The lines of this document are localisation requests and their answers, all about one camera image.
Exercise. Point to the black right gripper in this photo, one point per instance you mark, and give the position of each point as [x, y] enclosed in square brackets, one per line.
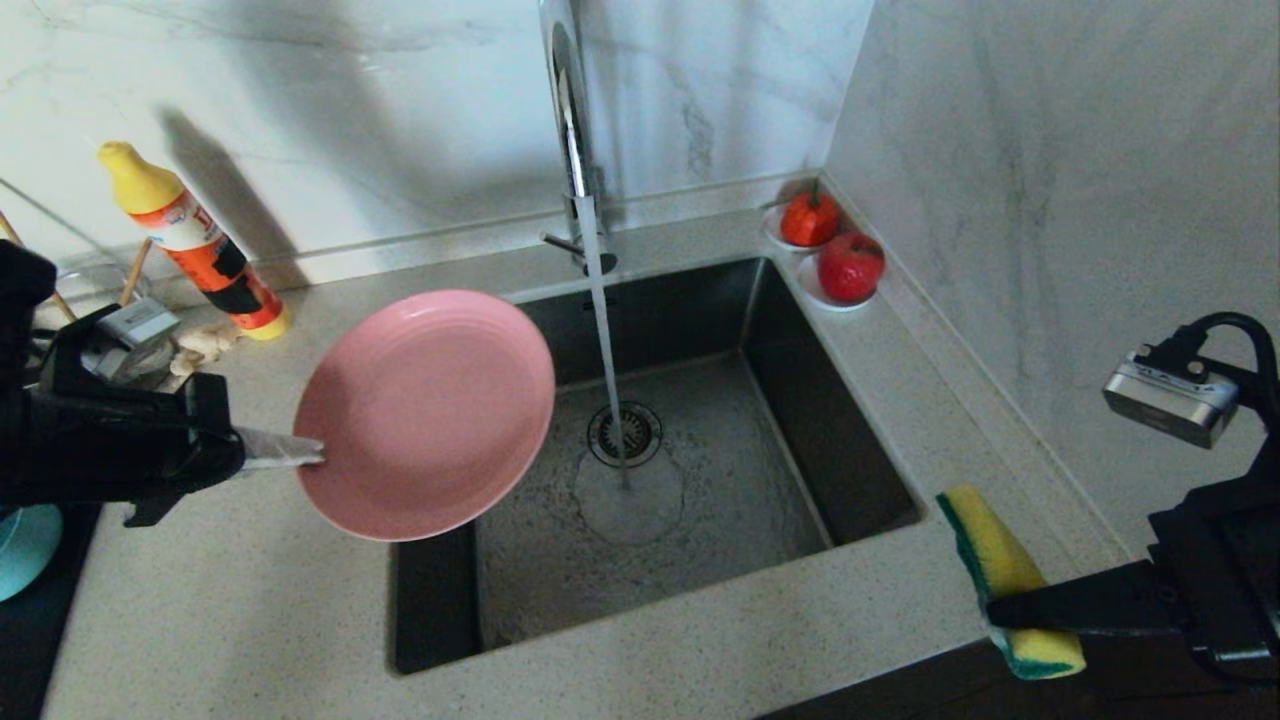
[1235, 580]

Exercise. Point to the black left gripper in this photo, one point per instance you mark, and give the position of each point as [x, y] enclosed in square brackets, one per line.
[110, 450]

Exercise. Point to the yellow sponge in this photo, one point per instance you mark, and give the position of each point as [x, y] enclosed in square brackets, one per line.
[995, 550]

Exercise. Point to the pink round plate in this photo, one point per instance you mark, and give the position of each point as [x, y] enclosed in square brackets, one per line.
[430, 410]

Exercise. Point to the orange detergent bottle yellow cap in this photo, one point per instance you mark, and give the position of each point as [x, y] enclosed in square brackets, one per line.
[200, 245]

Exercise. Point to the wooden chopstick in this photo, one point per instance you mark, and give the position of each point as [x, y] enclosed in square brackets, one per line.
[60, 300]
[135, 270]

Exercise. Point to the teal blue bowl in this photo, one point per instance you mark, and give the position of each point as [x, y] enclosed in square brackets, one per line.
[25, 550]

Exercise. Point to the metal sink drain strainer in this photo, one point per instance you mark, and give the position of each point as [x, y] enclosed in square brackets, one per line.
[640, 432]

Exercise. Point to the stainless steel sink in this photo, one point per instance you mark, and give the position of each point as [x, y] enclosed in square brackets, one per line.
[700, 560]

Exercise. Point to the garlic bulb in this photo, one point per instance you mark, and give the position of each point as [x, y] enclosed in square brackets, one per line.
[205, 345]

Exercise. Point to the black induction cooktop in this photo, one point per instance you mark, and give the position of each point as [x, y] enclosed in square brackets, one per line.
[40, 650]

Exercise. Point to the red apple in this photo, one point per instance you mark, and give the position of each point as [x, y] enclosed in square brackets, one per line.
[850, 268]

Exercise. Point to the small white dish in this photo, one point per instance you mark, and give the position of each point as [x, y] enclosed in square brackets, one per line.
[770, 232]
[812, 290]

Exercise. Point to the chrome faucet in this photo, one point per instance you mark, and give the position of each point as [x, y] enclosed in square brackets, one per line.
[572, 130]

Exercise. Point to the red tomato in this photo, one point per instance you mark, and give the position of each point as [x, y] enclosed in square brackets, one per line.
[808, 222]

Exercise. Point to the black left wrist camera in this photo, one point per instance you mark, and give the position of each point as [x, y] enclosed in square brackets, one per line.
[130, 335]

